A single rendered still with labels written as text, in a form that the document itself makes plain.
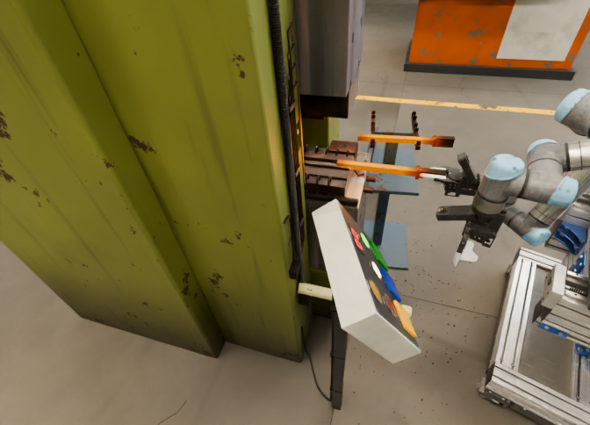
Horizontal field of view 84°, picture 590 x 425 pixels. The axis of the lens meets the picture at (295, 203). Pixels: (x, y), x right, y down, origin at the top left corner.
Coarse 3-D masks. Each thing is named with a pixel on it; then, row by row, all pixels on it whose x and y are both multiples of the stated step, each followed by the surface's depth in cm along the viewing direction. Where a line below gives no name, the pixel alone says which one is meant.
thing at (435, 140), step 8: (360, 136) 159; (368, 136) 159; (376, 136) 158; (384, 136) 158; (392, 136) 157; (400, 136) 157; (408, 136) 156; (440, 136) 153; (448, 136) 152; (432, 144) 153; (440, 144) 154; (448, 144) 153
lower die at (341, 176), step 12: (312, 156) 138; (324, 156) 138; (336, 156) 138; (348, 156) 137; (312, 168) 134; (324, 168) 133; (336, 168) 132; (348, 168) 130; (312, 180) 129; (324, 180) 129; (336, 180) 128; (348, 180) 131; (324, 192) 129; (336, 192) 128
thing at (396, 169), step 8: (344, 160) 133; (352, 168) 131; (360, 168) 130; (368, 168) 129; (376, 168) 128; (384, 168) 127; (392, 168) 126; (400, 168) 126; (408, 168) 126; (416, 168) 125; (424, 168) 124; (416, 176) 124
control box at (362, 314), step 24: (336, 216) 84; (336, 240) 80; (360, 240) 87; (336, 264) 76; (360, 264) 73; (336, 288) 72; (360, 288) 69; (384, 288) 81; (360, 312) 66; (384, 312) 69; (360, 336) 70; (384, 336) 71; (408, 336) 77
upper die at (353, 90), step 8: (352, 88) 104; (304, 96) 104; (312, 96) 103; (320, 96) 102; (352, 96) 107; (304, 104) 106; (312, 104) 105; (320, 104) 104; (328, 104) 104; (336, 104) 103; (344, 104) 102; (352, 104) 110; (304, 112) 108; (312, 112) 107; (320, 112) 106; (328, 112) 105; (336, 112) 105; (344, 112) 104
